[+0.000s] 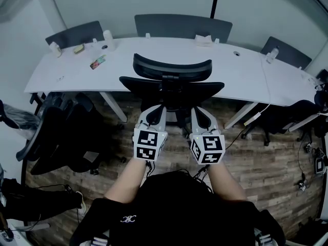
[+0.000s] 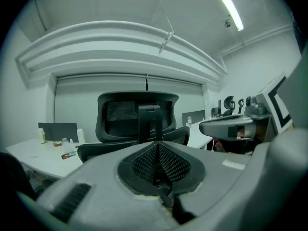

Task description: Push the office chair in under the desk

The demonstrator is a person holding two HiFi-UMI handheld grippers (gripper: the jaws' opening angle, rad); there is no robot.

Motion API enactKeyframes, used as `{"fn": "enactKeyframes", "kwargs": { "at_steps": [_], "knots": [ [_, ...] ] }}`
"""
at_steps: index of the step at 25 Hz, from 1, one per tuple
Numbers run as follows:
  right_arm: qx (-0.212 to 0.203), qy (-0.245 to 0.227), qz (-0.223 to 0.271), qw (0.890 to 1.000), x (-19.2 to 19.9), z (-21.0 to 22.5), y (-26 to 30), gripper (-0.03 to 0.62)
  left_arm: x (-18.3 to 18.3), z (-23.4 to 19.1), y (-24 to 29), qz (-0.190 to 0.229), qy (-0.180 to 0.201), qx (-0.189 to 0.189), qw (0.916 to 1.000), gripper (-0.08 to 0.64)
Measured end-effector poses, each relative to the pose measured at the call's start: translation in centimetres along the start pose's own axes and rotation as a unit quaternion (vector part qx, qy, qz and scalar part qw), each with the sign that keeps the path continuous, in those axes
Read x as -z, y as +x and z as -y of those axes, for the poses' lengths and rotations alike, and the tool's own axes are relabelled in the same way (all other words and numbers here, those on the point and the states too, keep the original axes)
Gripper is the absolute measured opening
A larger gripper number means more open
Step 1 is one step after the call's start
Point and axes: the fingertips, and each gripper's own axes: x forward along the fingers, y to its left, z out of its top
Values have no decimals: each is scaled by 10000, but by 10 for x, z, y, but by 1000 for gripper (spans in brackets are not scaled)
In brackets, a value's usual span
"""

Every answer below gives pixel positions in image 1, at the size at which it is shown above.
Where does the person's black shirt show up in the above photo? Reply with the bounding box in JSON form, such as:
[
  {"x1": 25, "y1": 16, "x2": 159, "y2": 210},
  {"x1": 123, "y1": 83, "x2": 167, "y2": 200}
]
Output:
[{"x1": 69, "y1": 170, "x2": 285, "y2": 246}]

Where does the white power adapter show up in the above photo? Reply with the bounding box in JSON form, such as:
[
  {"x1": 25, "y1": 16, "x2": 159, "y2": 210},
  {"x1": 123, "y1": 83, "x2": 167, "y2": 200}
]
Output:
[{"x1": 243, "y1": 113, "x2": 261, "y2": 127}]

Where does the person's right forearm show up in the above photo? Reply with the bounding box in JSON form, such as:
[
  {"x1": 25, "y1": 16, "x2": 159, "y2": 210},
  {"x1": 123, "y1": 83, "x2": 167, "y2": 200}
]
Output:
[{"x1": 206, "y1": 162, "x2": 247, "y2": 202}]

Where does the white desk leg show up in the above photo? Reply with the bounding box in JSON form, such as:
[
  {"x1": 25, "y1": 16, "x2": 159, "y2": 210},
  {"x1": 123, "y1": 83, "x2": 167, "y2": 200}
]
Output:
[
  {"x1": 99, "y1": 91, "x2": 128, "y2": 122},
  {"x1": 289, "y1": 113, "x2": 322, "y2": 133},
  {"x1": 224, "y1": 101, "x2": 259, "y2": 130}
]

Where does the person's left forearm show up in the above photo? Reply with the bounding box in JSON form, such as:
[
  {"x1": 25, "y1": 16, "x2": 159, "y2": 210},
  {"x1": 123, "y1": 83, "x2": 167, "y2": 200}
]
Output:
[{"x1": 104, "y1": 158, "x2": 148, "y2": 204}]

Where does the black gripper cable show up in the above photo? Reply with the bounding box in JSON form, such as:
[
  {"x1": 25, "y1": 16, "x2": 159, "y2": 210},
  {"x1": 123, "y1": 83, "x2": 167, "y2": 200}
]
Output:
[
  {"x1": 145, "y1": 160, "x2": 156, "y2": 178},
  {"x1": 192, "y1": 164, "x2": 214, "y2": 187}
]

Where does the grey ribbed strap buckle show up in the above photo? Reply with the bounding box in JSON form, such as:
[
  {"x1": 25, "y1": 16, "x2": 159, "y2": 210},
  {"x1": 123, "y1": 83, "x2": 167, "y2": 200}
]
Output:
[
  {"x1": 91, "y1": 236, "x2": 110, "y2": 246},
  {"x1": 253, "y1": 233, "x2": 272, "y2": 246}
]

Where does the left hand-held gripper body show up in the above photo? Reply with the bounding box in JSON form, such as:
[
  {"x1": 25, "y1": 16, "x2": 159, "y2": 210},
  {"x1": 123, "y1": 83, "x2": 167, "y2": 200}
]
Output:
[{"x1": 133, "y1": 128, "x2": 169, "y2": 161}]

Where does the black window post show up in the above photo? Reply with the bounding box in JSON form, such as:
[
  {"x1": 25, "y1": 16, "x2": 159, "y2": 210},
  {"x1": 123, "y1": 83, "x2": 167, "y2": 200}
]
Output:
[{"x1": 210, "y1": 0, "x2": 221, "y2": 19}]

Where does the dark grey desk divider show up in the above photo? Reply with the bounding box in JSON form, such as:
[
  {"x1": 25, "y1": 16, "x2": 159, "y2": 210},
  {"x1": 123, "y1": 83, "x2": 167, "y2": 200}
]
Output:
[
  {"x1": 45, "y1": 20, "x2": 105, "y2": 50},
  {"x1": 134, "y1": 13, "x2": 233, "y2": 44},
  {"x1": 260, "y1": 36, "x2": 313, "y2": 70}
]

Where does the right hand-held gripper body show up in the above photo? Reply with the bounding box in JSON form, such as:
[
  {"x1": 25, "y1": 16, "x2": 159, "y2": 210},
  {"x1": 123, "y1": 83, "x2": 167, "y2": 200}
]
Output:
[{"x1": 189, "y1": 134, "x2": 226, "y2": 165}]

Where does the white tissue box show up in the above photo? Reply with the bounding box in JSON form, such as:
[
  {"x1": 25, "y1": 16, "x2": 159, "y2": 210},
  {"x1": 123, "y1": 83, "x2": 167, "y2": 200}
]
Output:
[{"x1": 194, "y1": 34, "x2": 213, "y2": 47}]

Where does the colourful flat packet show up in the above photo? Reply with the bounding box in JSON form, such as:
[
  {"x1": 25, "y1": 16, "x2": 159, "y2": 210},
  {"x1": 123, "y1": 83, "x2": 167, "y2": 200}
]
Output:
[{"x1": 89, "y1": 54, "x2": 107, "y2": 71}]

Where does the grey boxy floor device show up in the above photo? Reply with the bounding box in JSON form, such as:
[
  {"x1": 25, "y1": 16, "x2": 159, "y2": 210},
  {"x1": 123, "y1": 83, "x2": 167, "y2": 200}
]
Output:
[{"x1": 314, "y1": 151, "x2": 328, "y2": 175}]

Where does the clear plastic bag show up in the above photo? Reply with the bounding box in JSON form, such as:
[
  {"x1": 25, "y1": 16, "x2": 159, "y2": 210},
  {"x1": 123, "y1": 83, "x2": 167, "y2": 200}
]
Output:
[{"x1": 0, "y1": 102, "x2": 42, "y2": 131}]

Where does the tall white bottle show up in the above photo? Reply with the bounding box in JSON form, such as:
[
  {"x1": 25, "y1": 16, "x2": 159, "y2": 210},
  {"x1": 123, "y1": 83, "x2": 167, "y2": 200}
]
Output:
[{"x1": 102, "y1": 30, "x2": 115, "y2": 51}]

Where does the black electronic device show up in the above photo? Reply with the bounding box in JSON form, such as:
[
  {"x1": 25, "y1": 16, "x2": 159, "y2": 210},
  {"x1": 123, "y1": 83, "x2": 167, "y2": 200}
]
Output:
[{"x1": 315, "y1": 69, "x2": 328, "y2": 83}]

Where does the white power cable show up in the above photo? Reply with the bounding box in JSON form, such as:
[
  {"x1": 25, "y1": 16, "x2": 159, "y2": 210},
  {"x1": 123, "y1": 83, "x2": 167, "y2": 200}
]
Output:
[{"x1": 260, "y1": 54, "x2": 272, "y2": 115}]

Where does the black mesh office chair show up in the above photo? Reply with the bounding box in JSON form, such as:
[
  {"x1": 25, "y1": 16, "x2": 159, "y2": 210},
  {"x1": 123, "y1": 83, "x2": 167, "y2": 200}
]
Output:
[{"x1": 119, "y1": 52, "x2": 226, "y2": 135}]

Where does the clear plastic bottle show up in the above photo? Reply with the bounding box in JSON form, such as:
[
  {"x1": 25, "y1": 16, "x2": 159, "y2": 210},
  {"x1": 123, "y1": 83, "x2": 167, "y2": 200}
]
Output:
[{"x1": 265, "y1": 46, "x2": 279, "y2": 64}]

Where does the short white cup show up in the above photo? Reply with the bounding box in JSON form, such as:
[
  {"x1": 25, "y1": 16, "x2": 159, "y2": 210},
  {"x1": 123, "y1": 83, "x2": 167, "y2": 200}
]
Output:
[{"x1": 49, "y1": 42, "x2": 62, "y2": 58}]

